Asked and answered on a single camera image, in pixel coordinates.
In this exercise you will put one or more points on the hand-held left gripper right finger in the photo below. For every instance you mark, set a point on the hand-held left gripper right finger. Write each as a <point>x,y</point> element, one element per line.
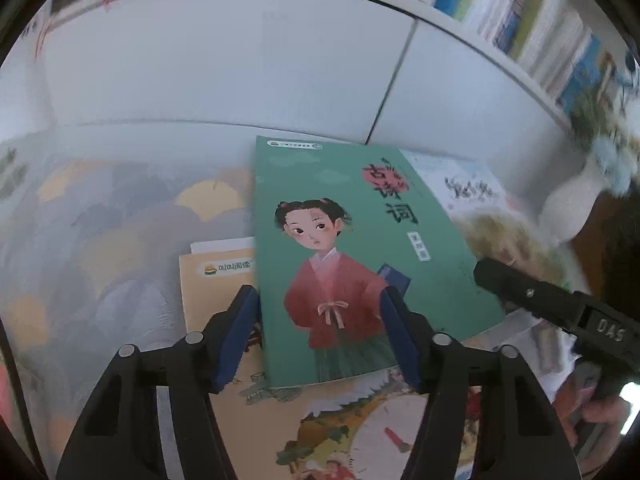
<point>400,345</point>

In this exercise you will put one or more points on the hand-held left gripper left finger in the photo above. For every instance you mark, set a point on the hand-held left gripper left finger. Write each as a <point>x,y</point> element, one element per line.
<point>240,340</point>

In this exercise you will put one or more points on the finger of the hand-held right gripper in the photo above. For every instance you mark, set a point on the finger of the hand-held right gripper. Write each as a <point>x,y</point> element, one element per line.
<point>530,292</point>

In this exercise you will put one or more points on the green book with girl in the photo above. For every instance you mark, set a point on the green book with girl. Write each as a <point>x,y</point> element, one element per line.
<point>350,240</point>

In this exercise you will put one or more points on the pastel floral book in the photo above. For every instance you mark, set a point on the pastel floral book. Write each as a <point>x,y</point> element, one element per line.
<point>465,185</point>

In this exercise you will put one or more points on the person's right forearm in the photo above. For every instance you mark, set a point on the person's right forearm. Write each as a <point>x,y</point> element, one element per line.
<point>597,452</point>

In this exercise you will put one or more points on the person's right hand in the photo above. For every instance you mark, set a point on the person's right hand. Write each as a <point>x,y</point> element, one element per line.
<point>607,415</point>

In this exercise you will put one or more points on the white vase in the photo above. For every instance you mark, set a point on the white vase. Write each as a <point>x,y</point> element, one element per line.
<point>570,210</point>

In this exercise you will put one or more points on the beige illustrated book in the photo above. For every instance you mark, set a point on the beige illustrated book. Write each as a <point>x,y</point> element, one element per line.
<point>350,435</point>

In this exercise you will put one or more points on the ginkgo patterned tablecloth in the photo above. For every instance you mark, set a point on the ginkgo patterned tablecloth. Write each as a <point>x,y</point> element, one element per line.
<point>100,260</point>

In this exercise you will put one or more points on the white bookshelf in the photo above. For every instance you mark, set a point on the white bookshelf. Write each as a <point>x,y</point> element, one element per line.
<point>250,60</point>

